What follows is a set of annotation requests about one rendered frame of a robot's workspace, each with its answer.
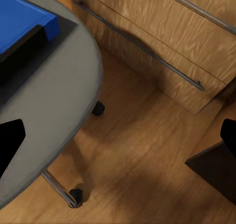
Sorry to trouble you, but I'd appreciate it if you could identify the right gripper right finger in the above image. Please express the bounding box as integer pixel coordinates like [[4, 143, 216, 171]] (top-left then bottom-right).
[[220, 119, 236, 157]]

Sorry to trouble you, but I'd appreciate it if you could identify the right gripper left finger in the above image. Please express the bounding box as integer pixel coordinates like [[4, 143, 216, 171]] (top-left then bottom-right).
[[0, 119, 26, 177]]

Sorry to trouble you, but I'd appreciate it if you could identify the folder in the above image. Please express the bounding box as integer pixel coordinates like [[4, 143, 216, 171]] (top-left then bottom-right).
[[0, 0, 60, 88]]

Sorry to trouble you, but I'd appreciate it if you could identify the swivel chair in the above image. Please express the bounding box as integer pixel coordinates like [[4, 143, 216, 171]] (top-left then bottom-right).
[[0, 0, 105, 210]]

